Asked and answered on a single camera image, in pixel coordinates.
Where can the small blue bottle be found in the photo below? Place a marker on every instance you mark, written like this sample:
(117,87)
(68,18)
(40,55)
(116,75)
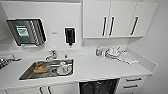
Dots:
(98,52)

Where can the black soap dispenser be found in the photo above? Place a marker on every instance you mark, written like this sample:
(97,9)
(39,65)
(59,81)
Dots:
(70,36)

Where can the white cup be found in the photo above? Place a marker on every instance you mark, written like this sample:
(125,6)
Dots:
(64,69)

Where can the white dishes stack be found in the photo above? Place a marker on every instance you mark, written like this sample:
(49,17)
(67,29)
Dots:
(113,53)

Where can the chrome faucet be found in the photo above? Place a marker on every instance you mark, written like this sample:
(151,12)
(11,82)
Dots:
(51,55)

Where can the orange bowl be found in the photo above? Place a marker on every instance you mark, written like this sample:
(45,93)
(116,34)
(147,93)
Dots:
(41,68)

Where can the white sink base cabinet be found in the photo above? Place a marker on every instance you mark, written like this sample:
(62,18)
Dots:
(40,89)

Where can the steel paper towel dispenser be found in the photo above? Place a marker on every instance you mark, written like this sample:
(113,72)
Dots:
(25,32)

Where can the narrow white drawer stack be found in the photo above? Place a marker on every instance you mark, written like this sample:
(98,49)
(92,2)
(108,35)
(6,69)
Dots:
(133,85)

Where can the steel sink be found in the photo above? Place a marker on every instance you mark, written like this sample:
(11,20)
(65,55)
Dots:
(26,75)

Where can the dish tray with items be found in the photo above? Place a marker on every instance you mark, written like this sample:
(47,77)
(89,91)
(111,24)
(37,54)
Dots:
(6,62)

